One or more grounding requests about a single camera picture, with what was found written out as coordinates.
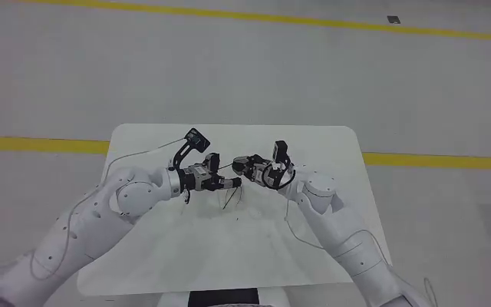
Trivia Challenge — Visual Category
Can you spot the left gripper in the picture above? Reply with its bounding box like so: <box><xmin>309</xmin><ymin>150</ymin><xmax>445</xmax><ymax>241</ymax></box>
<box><xmin>168</xmin><ymin>152</ymin><xmax>243</xmax><ymax>197</ymax></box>

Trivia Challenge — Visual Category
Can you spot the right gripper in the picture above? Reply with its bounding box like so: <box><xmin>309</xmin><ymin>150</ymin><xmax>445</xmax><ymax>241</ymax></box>
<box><xmin>232</xmin><ymin>153</ymin><xmax>288</xmax><ymax>190</ymax></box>

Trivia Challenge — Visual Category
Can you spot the robot body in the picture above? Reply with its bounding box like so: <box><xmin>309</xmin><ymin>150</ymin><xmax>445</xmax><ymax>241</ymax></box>
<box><xmin>156</xmin><ymin>286</ymin><xmax>293</xmax><ymax>307</ymax></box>

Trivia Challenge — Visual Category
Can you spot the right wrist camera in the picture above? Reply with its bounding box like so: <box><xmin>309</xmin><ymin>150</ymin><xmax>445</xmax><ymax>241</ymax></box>
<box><xmin>271</xmin><ymin>140</ymin><xmax>295</xmax><ymax>178</ymax></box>

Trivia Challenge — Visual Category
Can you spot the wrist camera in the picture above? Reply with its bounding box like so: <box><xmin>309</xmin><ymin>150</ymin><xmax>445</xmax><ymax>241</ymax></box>
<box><xmin>271</xmin><ymin>140</ymin><xmax>295</xmax><ymax>178</ymax></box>
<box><xmin>167</xmin><ymin>127</ymin><xmax>212</xmax><ymax>172</ymax></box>

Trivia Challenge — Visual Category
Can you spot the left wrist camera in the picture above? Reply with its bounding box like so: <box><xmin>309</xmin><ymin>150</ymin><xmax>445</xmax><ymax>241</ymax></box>
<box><xmin>167</xmin><ymin>127</ymin><xmax>212</xmax><ymax>172</ymax></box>

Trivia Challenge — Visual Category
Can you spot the black cable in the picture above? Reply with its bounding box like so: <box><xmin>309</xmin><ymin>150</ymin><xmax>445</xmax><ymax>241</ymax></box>
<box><xmin>261</xmin><ymin>163</ymin><xmax>297</xmax><ymax>191</ymax></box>

